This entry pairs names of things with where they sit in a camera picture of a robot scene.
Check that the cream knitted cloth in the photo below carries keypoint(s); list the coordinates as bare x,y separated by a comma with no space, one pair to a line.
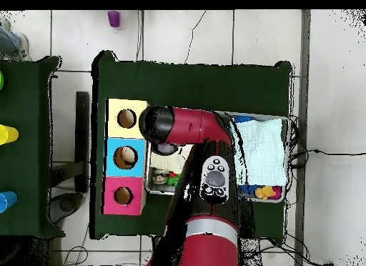
167,163

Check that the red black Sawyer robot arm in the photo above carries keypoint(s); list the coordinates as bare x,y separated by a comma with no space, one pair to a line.
194,125

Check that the shallow mesh bin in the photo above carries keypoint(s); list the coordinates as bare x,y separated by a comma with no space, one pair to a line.
160,188

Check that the wooden box with three holes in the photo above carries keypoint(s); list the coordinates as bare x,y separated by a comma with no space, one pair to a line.
134,168

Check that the green spiky monster toy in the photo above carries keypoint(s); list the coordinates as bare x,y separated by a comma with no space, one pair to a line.
173,180

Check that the round printed tin can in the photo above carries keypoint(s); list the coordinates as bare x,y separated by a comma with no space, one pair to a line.
159,177

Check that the dark green tablecloth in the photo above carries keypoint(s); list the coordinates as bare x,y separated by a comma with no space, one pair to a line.
25,105
200,85

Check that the blue spiky ball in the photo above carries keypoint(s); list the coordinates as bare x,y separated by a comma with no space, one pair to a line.
243,119
247,189

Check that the light blue knitted cloth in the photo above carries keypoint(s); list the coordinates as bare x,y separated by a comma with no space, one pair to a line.
263,154

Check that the yellow plush toy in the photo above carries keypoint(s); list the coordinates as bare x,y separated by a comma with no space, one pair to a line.
264,192

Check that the black upright stand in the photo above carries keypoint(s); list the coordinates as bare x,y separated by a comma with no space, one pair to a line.
82,134

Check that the pink spiky ball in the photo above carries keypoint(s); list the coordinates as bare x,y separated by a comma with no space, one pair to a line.
278,191

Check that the dark grey oval pad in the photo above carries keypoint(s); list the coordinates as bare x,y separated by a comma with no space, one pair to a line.
67,206

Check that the purple cup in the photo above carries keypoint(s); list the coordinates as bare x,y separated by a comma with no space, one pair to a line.
114,19

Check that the yellow cup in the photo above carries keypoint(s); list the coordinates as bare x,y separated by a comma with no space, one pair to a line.
10,135

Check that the blue cup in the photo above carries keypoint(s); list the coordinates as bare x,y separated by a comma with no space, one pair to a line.
8,199

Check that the green cup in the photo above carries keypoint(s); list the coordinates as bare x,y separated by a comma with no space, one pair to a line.
1,80

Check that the person's foot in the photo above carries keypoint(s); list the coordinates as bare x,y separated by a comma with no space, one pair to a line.
11,43

